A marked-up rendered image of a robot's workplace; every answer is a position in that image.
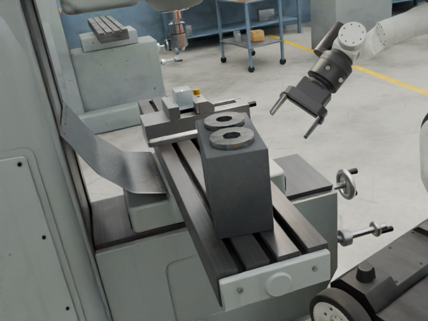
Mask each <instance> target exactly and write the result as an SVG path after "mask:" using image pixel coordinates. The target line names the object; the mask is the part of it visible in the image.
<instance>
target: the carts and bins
mask: <svg viewBox="0 0 428 321"><path fill-rule="evenodd" d="M219 1H222V2H229V3H241V4H244V6H245V21H246V34H244V35H241V33H240V31H233V34H234V37H231V38H226V39H223V38H222V26H221V20H220V9H219ZM258 1H265V0H215V2H216V8H217V19H218V30H219V36H220V47H221V54H222V57H221V59H220V60H221V62H226V60H227V59H226V58H225V55H224V44H223V42H224V43H228V44H231V45H235V46H240V47H243V48H247V49H248V58H249V67H248V71H249V72H251V73H253V72H254V70H255V68H254V67H253V63H252V56H254V55H255V50H253V49H254V48H257V47H260V46H266V45H271V44H274V43H279V42H280V50H281V59H280V64H282V65H284V64H285V63H286V60H285V59H284V46H283V42H284V39H283V22H282V0H278V15H279V27H280V39H278V38H272V37H269V36H265V35H264V31H263V30H261V29H257V30H252V19H251V11H250V3H254V2H258Z"/></svg>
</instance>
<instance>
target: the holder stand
mask: <svg viewBox="0 0 428 321"><path fill-rule="evenodd" d="M196 127H197V135H198V140H199V148H200V153H201V162H202V167H203V175H204V183H205V188H206V193H207V196H208V202H209V205H210V210H211V215H212V218H213V223H214V226H215V231H216V235H217V238H218V239H224V238H231V237H235V236H242V235H246V234H253V233H256V232H264V231H270V230H273V229H274V220H273V204H272V194H271V177H270V168H269V151H268V148H267V146H266V144H265V143H264V141H263V140H262V138H261V136H260V135H259V133H258V132H257V130H256V128H255V126H254V125H253V123H252V121H251V120H250V118H249V117H248V115H247V114H246V113H245V112H244V113H238V112H231V111H228V112H221V113H216V114H213V115H210V116H208V117H206V118H204V119H200V120H196Z"/></svg>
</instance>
